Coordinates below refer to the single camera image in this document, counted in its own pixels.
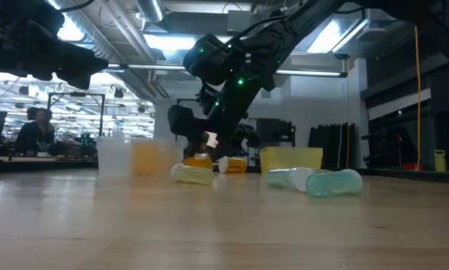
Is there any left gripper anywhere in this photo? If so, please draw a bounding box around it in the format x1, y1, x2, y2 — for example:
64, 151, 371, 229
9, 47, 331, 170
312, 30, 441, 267
6, 0, 109, 91

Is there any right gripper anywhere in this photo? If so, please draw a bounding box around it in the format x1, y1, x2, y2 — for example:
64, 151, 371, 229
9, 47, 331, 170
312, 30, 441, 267
167, 22, 297, 158

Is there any small orange pill bottle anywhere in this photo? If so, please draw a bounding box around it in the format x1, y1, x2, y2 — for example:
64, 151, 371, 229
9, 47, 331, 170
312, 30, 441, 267
182, 152, 213, 170

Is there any orange pill bottle white cap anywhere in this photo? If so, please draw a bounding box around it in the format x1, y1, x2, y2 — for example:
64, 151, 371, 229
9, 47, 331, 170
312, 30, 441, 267
217, 155, 249, 174

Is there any pale yellow-green pill bottle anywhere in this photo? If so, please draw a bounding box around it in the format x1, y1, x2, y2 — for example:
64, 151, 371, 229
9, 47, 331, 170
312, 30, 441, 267
170, 163, 215, 186

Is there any large orange pill bottle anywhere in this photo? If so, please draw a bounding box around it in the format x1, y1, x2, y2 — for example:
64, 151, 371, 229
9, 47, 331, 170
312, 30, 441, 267
131, 141, 166, 176

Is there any yellow plastic bin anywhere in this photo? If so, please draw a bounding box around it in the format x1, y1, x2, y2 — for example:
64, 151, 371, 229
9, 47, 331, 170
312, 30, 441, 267
259, 146, 324, 176

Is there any teal pill bottle white cap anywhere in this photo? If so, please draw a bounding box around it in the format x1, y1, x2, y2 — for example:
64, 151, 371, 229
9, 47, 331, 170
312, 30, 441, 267
264, 166, 315, 193

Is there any clear plastic bin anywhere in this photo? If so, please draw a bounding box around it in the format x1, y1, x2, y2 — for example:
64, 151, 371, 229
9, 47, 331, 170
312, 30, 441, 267
95, 136, 185, 179

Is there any black monitor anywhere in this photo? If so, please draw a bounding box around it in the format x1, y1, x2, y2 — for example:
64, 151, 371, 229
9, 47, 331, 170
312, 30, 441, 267
256, 118, 297, 148

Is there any person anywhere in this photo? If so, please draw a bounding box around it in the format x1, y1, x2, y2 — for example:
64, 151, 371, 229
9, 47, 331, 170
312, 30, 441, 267
14, 106, 56, 155

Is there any long ceiling light strip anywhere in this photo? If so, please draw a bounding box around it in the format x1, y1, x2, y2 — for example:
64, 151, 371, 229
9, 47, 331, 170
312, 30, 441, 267
106, 62, 348, 79

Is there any black curtain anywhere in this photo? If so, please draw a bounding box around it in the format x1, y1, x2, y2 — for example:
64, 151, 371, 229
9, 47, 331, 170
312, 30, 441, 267
308, 122, 357, 170

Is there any green container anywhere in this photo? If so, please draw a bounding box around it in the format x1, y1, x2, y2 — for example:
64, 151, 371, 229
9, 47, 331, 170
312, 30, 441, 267
433, 149, 446, 173

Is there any black metal frame stand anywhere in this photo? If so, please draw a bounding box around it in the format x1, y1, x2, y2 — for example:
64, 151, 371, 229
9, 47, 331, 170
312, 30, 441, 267
44, 91, 106, 146

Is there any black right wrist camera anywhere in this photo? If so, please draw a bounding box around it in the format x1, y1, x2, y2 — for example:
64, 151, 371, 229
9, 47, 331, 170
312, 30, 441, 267
182, 33, 246, 86

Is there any silver ventilation duct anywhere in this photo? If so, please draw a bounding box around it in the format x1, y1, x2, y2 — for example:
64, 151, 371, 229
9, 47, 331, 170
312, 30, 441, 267
136, 0, 165, 24

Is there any yellow hanging cable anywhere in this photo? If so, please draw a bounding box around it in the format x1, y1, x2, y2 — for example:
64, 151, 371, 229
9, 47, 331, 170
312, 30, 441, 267
413, 25, 423, 170

